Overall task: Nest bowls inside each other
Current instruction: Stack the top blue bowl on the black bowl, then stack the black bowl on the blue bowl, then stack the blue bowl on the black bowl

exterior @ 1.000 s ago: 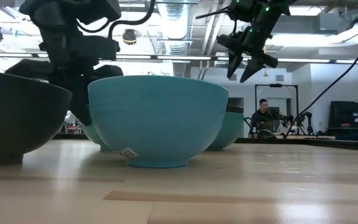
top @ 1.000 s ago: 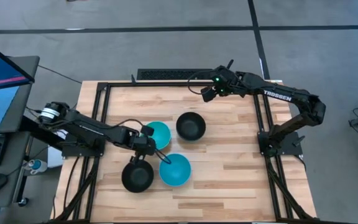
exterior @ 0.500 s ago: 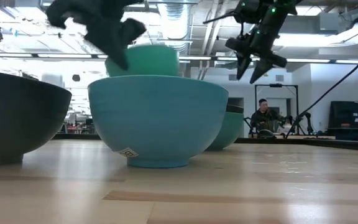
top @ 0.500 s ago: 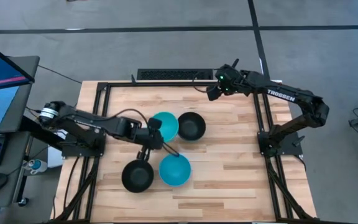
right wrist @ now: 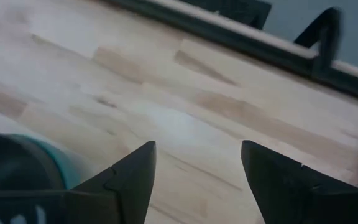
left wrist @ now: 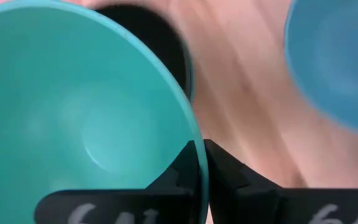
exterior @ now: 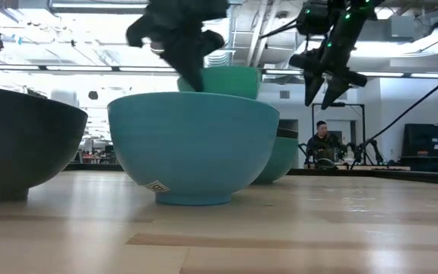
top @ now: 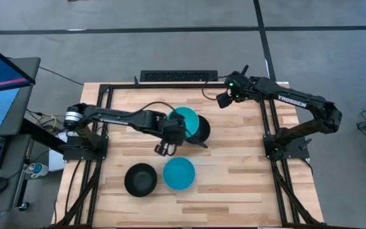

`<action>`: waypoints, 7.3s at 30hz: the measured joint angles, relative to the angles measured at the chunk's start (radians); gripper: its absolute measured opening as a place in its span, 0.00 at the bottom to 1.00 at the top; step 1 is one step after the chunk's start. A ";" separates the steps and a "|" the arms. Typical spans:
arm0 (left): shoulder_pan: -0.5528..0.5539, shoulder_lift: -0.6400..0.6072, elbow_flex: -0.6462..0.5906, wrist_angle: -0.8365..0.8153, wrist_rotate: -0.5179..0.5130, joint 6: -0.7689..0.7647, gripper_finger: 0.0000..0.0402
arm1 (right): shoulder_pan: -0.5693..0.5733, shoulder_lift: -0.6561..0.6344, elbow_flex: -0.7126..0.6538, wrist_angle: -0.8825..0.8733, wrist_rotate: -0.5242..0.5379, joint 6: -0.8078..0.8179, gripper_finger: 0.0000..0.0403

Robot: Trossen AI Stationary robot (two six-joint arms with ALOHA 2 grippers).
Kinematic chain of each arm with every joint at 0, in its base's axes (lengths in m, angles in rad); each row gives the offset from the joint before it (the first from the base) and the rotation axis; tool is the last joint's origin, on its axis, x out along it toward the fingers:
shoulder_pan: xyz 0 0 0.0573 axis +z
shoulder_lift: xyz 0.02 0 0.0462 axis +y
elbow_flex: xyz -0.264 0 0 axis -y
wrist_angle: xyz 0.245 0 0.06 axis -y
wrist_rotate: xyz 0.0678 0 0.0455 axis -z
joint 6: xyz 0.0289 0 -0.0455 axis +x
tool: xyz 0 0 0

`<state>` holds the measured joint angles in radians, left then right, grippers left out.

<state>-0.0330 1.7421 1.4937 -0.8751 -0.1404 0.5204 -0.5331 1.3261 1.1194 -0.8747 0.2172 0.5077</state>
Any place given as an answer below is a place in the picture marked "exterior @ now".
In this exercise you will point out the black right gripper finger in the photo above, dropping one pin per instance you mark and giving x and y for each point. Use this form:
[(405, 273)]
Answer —
[(312, 85), (333, 93)]

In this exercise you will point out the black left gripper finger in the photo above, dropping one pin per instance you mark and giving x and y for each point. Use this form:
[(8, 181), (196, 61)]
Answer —
[(190, 66)]

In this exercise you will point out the dark grey bowl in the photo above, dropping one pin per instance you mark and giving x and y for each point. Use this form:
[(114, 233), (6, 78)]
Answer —
[(288, 129), (21, 144)]

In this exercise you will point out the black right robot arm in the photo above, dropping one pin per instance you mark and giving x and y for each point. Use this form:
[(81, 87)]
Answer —
[(359, 4)]

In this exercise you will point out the background black robot arm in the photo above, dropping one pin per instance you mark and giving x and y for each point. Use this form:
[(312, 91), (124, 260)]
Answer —
[(375, 150)]

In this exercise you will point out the person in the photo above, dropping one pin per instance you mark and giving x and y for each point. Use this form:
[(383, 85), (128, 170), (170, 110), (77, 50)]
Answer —
[(322, 146)]

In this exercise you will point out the blue bowl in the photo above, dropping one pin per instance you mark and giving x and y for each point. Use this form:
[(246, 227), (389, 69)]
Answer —
[(192, 144)]

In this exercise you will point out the turquoise green bowl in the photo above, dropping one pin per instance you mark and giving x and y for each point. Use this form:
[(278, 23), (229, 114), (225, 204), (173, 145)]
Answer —
[(281, 160)]

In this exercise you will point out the black cabinet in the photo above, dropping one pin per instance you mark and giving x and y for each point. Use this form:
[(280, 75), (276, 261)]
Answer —
[(428, 146)]

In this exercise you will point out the black metal frame stand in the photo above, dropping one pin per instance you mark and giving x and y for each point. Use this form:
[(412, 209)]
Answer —
[(362, 125)]

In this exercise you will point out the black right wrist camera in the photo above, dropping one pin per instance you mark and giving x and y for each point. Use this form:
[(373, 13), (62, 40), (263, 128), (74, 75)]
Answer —
[(314, 17)]

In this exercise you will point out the black table edge rail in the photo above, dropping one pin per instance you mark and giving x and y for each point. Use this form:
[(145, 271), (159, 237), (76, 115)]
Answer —
[(394, 174)]

